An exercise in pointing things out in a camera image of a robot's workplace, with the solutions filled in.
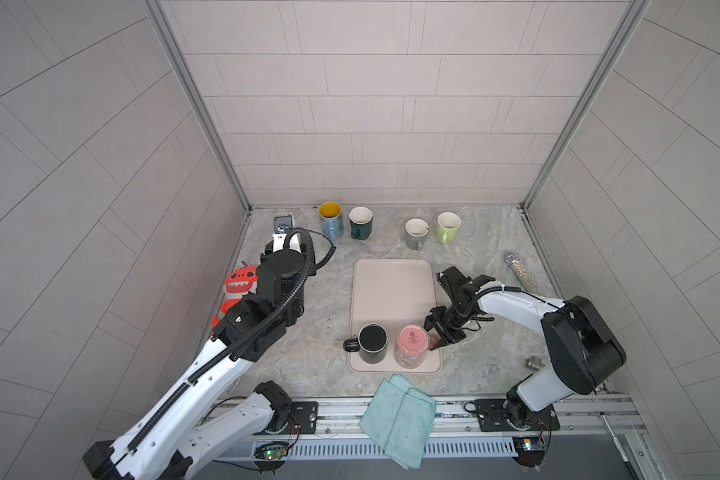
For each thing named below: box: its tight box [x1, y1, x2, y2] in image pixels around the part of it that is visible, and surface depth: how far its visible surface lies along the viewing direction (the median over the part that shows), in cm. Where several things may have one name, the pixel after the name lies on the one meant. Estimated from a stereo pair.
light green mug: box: [436, 211, 462, 245], surface depth 103 cm
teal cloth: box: [358, 374, 437, 470], surface depth 72 cm
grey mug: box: [405, 218, 430, 251], surface depth 101 cm
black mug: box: [343, 323, 389, 364], surface depth 77 cm
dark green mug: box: [348, 206, 374, 240], surface depth 104 cm
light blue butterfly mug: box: [318, 201, 344, 241], surface depth 104 cm
